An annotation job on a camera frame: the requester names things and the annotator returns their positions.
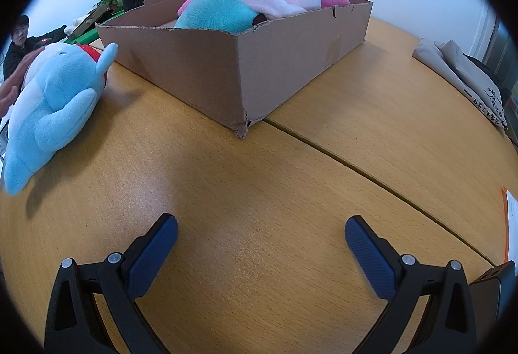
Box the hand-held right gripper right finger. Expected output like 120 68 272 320
345 215 478 354

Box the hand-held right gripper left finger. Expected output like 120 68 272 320
44 213 179 354

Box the blue plush toy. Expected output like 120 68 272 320
2 42 119 196

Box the cardboard box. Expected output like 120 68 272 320
95 0 375 140

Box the orange edged paper sheet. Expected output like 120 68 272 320
502 187 518 262

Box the grey cloth bag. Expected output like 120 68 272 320
412 37 510 132

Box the green tray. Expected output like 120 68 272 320
67 8 122 46

